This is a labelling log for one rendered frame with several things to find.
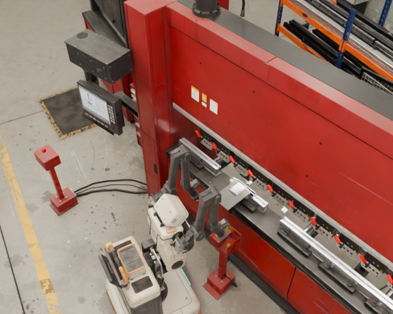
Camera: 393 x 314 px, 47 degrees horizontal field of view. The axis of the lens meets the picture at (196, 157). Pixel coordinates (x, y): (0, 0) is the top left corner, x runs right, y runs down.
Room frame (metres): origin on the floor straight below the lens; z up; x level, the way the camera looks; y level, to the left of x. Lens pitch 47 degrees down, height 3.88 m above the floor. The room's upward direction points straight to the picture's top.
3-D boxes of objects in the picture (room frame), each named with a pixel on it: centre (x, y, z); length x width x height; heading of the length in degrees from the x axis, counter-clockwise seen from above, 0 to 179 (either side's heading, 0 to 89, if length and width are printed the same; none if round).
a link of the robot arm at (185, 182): (2.21, 0.08, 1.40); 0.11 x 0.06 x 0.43; 28
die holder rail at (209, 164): (2.80, -0.03, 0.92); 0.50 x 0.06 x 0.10; 42
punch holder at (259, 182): (2.26, -0.51, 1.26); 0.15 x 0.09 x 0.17; 42
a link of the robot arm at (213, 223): (1.83, -0.12, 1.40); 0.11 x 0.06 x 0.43; 28
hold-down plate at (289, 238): (1.91, -0.76, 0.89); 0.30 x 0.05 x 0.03; 42
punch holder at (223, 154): (2.56, -0.24, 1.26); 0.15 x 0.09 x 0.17; 42
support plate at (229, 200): (2.29, -0.29, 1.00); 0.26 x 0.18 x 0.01; 132
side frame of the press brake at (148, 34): (3.23, 0.13, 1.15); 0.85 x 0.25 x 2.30; 132
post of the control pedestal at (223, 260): (2.03, -0.23, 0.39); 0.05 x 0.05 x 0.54; 44
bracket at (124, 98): (3.17, 0.68, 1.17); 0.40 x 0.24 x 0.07; 42
